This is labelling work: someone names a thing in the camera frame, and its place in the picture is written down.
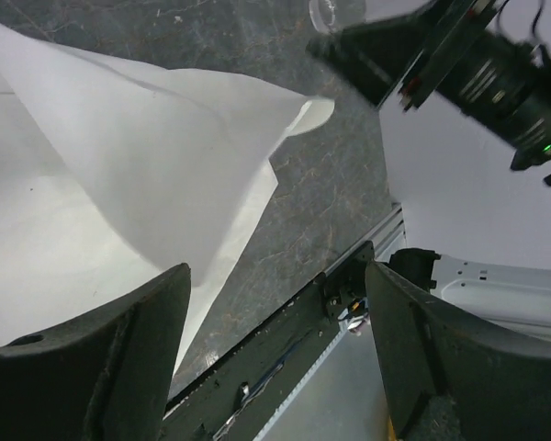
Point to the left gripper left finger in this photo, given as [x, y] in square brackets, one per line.
[104, 375]

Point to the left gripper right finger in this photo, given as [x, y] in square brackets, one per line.
[499, 381]

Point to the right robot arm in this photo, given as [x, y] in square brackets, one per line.
[465, 115]

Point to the clear glass vase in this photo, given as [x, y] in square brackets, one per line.
[326, 15]

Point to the aluminium frame rail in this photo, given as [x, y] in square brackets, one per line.
[387, 237]

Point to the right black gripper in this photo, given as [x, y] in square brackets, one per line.
[412, 52]

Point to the white wrapping paper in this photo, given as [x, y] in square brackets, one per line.
[113, 171]

